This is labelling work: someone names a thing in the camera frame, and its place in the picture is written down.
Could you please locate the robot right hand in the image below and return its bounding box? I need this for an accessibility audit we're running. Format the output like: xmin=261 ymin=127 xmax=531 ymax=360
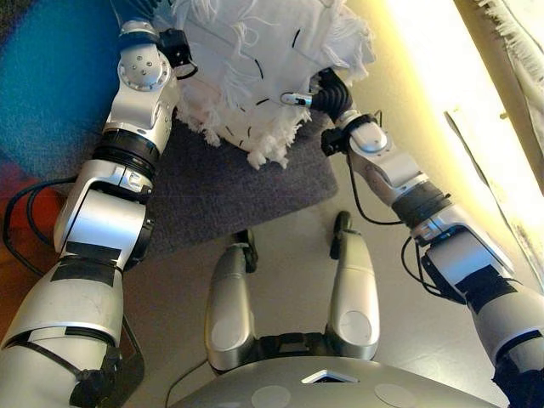
xmin=280 ymin=67 xmax=354 ymax=122

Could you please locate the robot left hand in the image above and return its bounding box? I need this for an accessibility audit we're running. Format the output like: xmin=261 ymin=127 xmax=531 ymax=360
xmin=112 ymin=0 xmax=173 ymax=23

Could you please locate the white fringed cushion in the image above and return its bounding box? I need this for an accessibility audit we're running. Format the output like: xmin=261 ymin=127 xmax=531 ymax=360
xmin=172 ymin=0 xmax=377 ymax=171

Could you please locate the grey fabric armchair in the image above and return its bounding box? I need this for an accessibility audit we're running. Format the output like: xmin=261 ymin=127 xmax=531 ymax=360
xmin=0 ymin=0 xmax=339 ymax=260

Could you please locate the silver robot right leg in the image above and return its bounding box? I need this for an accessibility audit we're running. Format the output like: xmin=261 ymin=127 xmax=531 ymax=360
xmin=326 ymin=211 xmax=381 ymax=362

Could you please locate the silver robot leg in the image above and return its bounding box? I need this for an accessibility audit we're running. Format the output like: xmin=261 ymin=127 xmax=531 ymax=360
xmin=203 ymin=229 xmax=260 ymax=377
xmin=326 ymin=211 xmax=381 ymax=362

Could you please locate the silver robot left leg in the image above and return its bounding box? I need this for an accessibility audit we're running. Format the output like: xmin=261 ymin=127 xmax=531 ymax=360
xmin=203 ymin=229 xmax=260 ymax=377

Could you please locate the grey robot torso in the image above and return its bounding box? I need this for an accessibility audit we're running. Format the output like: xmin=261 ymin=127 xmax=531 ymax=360
xmin=167 ymin=331 xmax=498 ymax=408

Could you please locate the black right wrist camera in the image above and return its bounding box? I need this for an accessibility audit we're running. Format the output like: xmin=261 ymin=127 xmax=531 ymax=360
xmin=320 ymin=127 xmax=352 ymax=156

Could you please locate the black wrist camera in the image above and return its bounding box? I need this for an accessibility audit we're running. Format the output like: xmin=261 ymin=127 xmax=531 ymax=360
xmin=157 ymin=28 xmax=199 ymax=80
xmin=320 ymin=127 xmax=352 ymax=156

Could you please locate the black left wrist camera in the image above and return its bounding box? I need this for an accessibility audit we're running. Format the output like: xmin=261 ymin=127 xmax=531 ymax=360
xmin=157 ymin=28 xmax=199 ymax=80

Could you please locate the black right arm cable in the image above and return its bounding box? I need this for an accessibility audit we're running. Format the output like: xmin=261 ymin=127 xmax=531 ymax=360
xmin=348 ymin=152 xmax=464 ymax=303

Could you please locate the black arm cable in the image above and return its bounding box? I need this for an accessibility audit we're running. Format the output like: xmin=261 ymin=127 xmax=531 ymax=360
xmin=2 ymin=178 xmax=82 ymax=277
xmin=348 ymin=152 xmax=464 ymax=303

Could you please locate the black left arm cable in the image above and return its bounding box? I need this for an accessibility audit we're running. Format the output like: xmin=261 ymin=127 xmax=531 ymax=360
xmin=2 ymin=178 xmax=82 ymax=277

